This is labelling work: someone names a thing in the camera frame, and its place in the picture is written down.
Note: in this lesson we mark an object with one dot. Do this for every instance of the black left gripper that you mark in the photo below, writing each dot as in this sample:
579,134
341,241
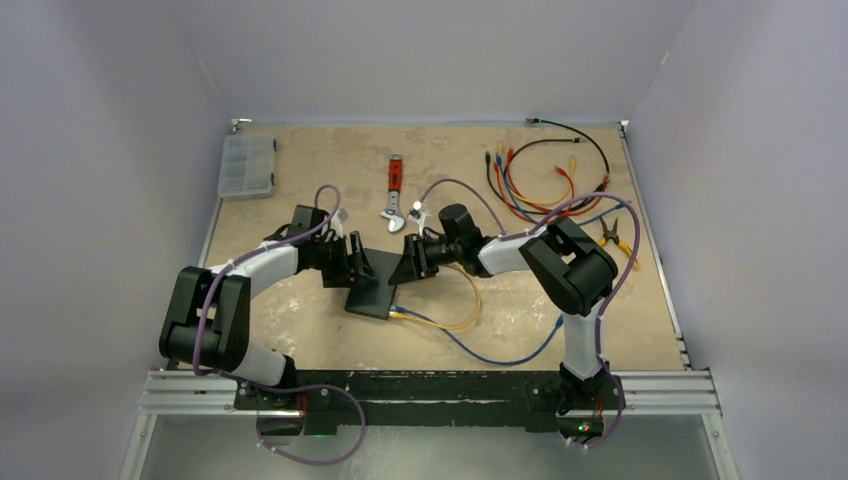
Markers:
341,276

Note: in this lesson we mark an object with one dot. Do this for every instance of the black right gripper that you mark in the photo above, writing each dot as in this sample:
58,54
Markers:
415,264

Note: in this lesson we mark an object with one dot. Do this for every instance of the black network switch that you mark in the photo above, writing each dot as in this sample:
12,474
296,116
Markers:
373,296

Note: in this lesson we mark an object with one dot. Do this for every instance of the black braided cable teal plug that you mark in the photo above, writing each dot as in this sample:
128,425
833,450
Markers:
550,163

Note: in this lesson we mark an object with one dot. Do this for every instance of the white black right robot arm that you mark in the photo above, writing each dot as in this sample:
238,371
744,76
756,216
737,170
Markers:
572,269

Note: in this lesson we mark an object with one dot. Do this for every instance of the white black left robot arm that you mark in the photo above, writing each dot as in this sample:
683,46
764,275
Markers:
207,323

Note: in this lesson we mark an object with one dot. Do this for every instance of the clear plastic organizer box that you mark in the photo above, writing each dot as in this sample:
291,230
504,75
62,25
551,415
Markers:
247,166

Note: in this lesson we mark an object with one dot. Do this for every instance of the yellow black pliers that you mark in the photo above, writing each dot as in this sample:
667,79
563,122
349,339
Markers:
610,235

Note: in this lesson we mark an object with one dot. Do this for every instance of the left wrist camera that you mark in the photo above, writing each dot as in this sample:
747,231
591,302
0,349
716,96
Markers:
335,227

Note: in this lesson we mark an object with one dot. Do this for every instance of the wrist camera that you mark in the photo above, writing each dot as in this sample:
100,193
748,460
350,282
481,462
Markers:
419,216
335,227

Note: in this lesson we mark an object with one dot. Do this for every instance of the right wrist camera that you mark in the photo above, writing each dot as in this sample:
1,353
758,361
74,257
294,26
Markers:
419,216

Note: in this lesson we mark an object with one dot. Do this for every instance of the silver adjustable wrench red handle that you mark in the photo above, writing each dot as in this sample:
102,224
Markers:
392,212

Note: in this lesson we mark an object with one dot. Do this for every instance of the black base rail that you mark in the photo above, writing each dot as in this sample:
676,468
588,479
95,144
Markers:
523,399

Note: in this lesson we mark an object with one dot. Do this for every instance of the aluminium frame rail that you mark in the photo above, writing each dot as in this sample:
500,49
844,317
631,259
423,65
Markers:
652,393

